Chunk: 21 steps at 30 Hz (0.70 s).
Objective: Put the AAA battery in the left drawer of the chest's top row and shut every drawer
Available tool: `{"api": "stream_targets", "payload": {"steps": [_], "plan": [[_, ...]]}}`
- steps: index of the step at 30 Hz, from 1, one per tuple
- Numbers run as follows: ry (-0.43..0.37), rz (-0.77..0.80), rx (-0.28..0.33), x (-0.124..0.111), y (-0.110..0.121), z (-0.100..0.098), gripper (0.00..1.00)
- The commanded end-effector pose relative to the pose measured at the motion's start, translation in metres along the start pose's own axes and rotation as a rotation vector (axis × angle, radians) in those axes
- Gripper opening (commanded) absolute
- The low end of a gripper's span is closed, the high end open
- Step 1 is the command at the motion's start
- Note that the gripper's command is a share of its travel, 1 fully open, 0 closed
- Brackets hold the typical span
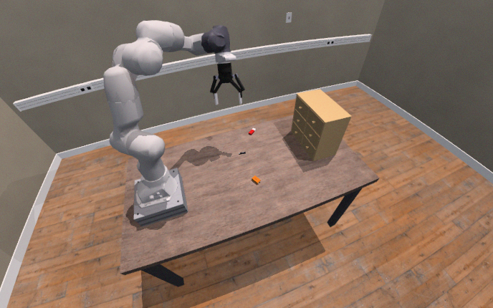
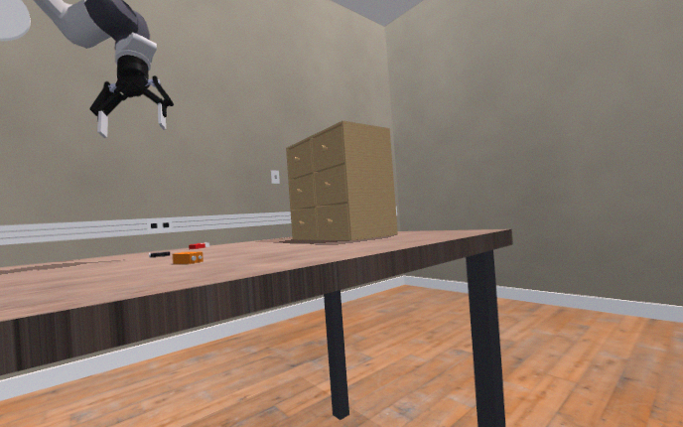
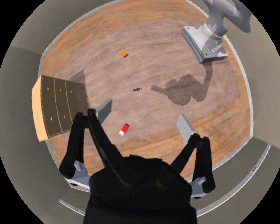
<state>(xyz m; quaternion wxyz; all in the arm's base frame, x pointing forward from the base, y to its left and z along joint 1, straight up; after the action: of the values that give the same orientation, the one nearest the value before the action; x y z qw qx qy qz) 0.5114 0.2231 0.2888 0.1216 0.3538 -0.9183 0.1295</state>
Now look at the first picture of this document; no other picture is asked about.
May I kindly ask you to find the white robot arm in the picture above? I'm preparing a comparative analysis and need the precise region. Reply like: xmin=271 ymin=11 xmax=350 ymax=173
xmin=103 ymin=20 xmax=236 ymax=208

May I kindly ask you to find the brown wooden chest of drawers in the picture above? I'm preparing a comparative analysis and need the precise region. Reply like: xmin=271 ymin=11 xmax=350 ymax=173
xmin=295 ymin=89 xmax=352 ymax=161

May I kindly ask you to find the brown wooden drawer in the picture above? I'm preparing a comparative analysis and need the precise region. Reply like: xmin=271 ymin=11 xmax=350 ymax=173
xmin=294 ymin=109 xmax=306 ymax=132
xmin=305 ymin=122 xmax=320 ymax=148
xmin=302 ymin=135 xmax=316 ymax=159
xmin=292 ymin=121 xmax=304 ymax=143
xmin=295 ymin=96 xmax=309 ymax=120
xmin=307 ymin=108 xmax=324 ymax=136

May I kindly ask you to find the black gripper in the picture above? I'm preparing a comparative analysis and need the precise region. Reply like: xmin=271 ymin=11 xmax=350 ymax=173
xmin=210 ymin=63 xmax=245 ymax=105

